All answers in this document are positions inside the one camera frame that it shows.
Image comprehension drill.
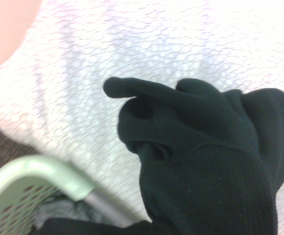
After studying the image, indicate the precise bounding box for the black fleece garment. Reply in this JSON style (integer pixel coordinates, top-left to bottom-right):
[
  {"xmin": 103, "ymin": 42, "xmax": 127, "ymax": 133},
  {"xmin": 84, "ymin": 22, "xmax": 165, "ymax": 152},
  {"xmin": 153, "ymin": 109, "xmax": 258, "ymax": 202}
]
[{"xmin": 33, "ymin": 76, "xmax": 284, "ymax": 235}]

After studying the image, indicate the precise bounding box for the light green perforated laundry basket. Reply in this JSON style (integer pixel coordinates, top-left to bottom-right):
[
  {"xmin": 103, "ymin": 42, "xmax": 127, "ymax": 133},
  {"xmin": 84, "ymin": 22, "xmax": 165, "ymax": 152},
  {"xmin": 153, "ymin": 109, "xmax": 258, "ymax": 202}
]
[{"xmin": 0, "ymin": 155, "xmax": 101, "ymax": 235}]

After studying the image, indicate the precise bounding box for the white circle-patterned bedsheet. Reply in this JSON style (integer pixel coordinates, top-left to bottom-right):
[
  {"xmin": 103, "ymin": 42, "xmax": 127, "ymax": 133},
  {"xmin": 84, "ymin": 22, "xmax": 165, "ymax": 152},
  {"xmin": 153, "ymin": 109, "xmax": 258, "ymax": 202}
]
[{"xmin": 0, "ymin": 0, "xmax": 284, "ymax": 235}]

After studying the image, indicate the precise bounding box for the grey mottled cloth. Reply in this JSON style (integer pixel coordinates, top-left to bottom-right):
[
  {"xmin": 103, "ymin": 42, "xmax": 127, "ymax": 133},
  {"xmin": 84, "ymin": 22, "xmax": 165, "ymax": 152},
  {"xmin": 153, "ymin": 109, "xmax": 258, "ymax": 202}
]
[{"xmin": 33, "ymin": 192, "xmax": 113, "ymax": 230}]

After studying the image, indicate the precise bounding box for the silver basket handle bar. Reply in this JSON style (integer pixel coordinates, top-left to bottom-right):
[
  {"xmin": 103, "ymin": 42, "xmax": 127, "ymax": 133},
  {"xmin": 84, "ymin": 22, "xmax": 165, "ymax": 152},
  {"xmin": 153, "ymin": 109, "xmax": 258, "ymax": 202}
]
[{"xmin": 86, "ymin": 188, "xmax": 139, "ymax": 227}]

